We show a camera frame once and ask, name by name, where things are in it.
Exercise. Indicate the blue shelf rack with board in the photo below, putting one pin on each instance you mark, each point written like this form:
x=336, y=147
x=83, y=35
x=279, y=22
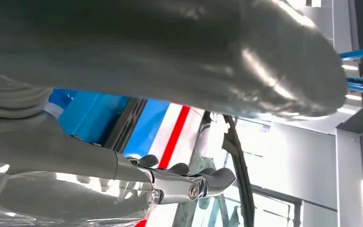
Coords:
x=87, y=119

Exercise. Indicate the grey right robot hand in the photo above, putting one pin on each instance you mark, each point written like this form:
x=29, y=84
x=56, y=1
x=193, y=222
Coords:
x=169, y=53

